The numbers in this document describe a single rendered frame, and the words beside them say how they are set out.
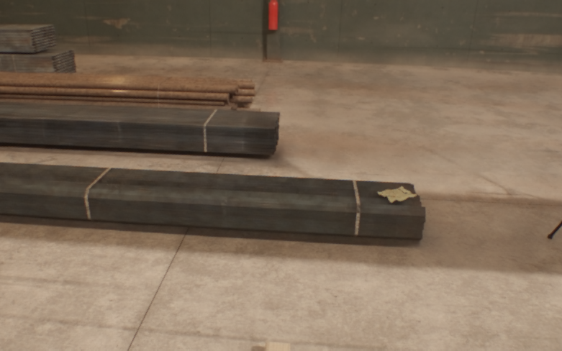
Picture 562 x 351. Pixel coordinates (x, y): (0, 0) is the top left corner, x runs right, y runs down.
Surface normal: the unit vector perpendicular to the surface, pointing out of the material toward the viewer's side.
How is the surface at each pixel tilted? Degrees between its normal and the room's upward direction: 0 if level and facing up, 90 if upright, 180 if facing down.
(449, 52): 90
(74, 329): 0
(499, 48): 90
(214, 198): 45
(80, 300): 0
